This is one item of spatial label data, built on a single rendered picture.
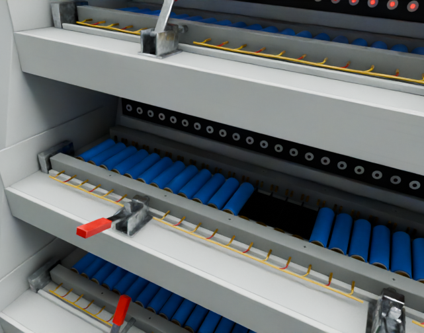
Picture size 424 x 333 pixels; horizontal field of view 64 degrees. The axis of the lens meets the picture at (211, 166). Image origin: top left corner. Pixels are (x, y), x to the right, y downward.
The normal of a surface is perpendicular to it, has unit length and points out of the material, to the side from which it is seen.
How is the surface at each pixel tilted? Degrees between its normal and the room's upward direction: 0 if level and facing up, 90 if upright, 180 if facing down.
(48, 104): 90
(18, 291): 90
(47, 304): 19
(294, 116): 109
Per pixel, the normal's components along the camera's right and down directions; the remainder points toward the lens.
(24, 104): 0.90, 0.28
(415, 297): -0.44, 0.44
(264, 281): 0.07, -0.85
